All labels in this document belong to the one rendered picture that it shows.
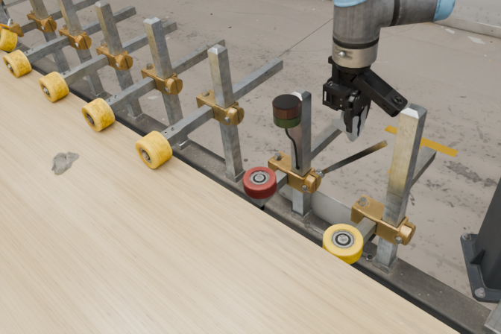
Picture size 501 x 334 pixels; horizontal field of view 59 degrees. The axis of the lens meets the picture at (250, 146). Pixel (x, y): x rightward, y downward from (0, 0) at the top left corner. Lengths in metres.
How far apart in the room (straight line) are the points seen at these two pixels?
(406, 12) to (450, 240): 1.44
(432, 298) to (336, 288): 0.32
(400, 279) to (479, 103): 1.99
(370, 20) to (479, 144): 1.89
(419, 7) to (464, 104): 2.11
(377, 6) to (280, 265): 0.52
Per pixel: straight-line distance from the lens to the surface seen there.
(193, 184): 1.07
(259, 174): 1.05
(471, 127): 2.79
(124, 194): 1.09
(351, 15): 0.86
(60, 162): 1.24
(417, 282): 1.15
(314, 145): 1.20
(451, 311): 1.13
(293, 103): 0.93
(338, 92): 0.96
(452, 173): 2.47
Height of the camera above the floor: 1.64
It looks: 40 degrees down
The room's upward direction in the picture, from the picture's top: 6 degrees counter-clockwise
